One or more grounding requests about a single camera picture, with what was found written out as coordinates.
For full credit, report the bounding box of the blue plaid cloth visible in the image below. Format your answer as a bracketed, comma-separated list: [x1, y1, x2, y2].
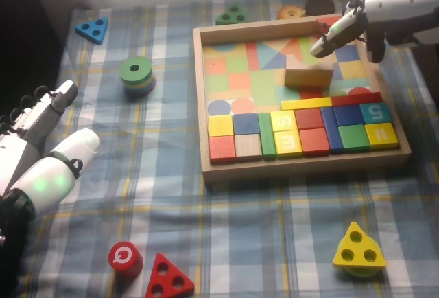
[16, 0, 439, 298]

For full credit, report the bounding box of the wooden puzzle tray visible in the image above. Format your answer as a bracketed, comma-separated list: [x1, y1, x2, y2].
[192, 14, 412, 184]

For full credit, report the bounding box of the stack of coloured rings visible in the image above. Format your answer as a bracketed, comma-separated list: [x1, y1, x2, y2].
[118, 56, 157, 98]

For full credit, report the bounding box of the natural wooden arch block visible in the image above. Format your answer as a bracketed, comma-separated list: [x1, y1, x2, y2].
[283, 54, 335, 88]

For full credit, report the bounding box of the green triangle piece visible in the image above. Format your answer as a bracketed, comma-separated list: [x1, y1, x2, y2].
[215, 2, 250, 26]

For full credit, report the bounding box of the red semicircle piece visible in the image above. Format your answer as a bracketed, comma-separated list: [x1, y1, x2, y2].
[316, 16, 344, 34]

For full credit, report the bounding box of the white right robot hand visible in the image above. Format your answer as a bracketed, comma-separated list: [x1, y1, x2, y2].
[310, 0, 439, 64]

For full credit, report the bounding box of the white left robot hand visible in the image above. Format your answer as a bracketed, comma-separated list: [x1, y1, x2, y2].
[0, 80, 101, 215]

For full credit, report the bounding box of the yellow triangle piece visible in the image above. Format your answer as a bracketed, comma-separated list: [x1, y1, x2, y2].
[331, 221, 388, 268]

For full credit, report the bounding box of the brown round toy cookie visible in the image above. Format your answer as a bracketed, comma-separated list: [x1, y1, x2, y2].
[304, 0, 336, 16]

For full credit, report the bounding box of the green round disc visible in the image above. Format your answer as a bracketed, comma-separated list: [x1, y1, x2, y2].
[342, 232, 383, 280]

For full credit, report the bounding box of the red triangle piece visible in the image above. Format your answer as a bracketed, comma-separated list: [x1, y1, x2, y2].
[145, 252, 195, 298]

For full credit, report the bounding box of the blue triangle piece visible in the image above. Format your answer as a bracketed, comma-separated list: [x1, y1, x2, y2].
[74, 16, 109, 45]

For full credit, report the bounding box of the red cylinder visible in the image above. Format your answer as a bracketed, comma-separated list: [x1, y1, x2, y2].
[108, 241, 144, 277]

